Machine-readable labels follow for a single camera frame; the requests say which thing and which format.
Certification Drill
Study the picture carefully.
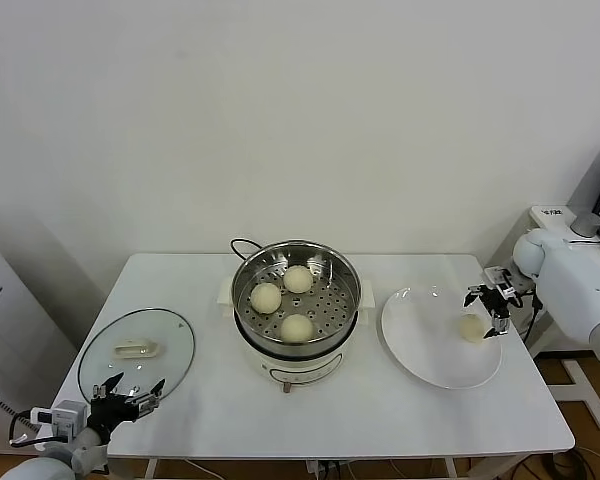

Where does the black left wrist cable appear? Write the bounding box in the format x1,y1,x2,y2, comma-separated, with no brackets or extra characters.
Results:
7,409,34,447

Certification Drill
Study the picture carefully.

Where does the white cabinet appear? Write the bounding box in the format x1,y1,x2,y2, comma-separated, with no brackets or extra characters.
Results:
0,229,79,437

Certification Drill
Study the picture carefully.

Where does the grey cylindrical speaker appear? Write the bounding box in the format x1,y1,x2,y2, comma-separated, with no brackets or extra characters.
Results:
569,210,600,236

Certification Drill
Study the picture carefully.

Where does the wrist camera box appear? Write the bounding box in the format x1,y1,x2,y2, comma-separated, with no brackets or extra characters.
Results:
29,399,89,436
482,267,524,301

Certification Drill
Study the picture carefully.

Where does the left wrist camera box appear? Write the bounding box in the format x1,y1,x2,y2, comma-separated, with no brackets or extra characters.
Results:
29,399,89,436

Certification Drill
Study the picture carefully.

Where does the perforated steel steamer basket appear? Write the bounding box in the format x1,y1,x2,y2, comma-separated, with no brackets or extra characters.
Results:
229,240,364,347

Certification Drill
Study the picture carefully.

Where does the cream electric cooker base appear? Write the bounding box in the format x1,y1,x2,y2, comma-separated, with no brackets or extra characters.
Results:
215,273,376,396

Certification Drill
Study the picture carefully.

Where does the white table frame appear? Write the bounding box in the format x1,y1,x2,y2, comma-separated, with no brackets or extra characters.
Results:
142,457,461,480

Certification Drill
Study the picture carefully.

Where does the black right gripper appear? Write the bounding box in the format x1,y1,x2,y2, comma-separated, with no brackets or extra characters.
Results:
462,283,513,342

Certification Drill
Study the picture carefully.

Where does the white round plate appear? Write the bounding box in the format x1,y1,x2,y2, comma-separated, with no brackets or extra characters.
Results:
378,284,504,390

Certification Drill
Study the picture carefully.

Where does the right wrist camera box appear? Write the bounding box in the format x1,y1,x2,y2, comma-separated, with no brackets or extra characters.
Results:
482,267,524,301

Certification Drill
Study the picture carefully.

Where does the glass pot lid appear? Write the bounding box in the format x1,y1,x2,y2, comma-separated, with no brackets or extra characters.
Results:
77,308,196,404

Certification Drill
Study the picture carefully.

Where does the white steamed baozi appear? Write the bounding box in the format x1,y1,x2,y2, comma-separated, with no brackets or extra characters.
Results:
279,313,315,345
458,313,487,344
283,265,314,294
249,282,283,315

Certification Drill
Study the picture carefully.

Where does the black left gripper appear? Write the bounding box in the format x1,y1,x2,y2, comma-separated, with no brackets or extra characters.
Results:
89,372,168,442

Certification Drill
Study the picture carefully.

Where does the black cooker power cord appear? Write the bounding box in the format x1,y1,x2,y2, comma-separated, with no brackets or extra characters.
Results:
229,238,264,264

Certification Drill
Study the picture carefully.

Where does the white side desk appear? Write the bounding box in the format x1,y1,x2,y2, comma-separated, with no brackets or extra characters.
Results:
529,204,600,432

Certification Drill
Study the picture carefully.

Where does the white power strip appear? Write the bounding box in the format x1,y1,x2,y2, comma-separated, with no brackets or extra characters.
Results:
304,459,349,480

